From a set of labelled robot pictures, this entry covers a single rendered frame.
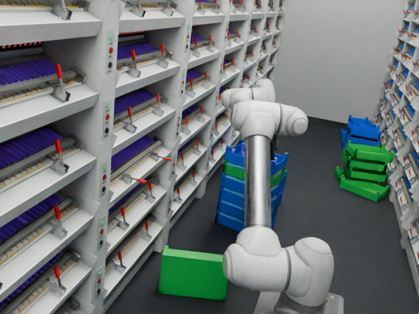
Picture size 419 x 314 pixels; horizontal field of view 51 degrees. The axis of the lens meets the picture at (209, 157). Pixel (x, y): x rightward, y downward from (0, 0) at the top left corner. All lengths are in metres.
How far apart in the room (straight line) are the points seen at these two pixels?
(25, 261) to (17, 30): 0.58
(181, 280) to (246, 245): 0.51
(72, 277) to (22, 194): 0.47
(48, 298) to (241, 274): 0.62
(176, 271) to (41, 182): 0.94
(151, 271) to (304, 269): 0.84
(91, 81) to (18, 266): 0.54
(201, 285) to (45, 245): 0.89
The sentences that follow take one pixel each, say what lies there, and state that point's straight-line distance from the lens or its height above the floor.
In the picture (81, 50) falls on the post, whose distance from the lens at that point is 1.33.
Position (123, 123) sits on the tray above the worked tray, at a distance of 1.64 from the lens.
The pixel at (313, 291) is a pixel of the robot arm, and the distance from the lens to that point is 1.65.
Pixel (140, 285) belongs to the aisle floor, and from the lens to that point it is 2.09.
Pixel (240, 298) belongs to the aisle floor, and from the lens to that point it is 2.09.
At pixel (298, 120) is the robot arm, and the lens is 1.80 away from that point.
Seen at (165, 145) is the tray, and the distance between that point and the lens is 2.05.
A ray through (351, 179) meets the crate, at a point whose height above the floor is 0.02.
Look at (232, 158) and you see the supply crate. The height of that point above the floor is 0.42.
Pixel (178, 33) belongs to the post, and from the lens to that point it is 1.94.
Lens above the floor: 1.27
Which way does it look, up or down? 21 degrees down
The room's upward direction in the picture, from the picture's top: 8 degrees clockwise
